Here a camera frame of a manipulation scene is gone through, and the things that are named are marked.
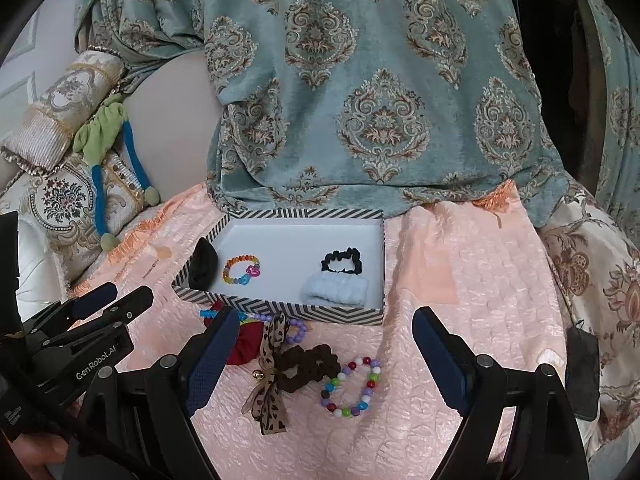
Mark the white satin pillow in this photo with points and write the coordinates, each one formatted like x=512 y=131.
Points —
x=41 y=277

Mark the leopard print bow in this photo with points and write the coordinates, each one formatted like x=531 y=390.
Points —
x=265 y=403

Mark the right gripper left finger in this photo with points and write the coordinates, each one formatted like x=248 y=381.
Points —
x=137 y=425

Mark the teal damask curtain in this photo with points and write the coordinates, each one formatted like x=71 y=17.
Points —
x=382 y=104

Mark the brown scrunchie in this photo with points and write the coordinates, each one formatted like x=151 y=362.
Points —
x=296 y=367

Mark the light blue fluffy scrunchie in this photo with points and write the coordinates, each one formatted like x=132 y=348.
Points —
x=336 y=288

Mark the striped black white tray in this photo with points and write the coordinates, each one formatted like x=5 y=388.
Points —
x=289 y=245

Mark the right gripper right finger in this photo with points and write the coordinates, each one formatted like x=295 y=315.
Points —
x=515 y=424

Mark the red satin bow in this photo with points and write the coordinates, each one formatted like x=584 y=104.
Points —
x=247 y=345

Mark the black scrunchie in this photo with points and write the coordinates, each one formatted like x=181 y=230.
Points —
x=347 y=262

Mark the black velvet pouch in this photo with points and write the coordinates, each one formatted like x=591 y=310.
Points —
x=204 y=265

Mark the floral cream fabric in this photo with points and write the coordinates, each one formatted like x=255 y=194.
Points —
x=596 y=268

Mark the beige bolster pillow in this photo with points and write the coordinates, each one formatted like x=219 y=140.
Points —
x=43 y=136

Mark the pink quilted bedspread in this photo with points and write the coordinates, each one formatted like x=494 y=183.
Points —
x=483 y=269

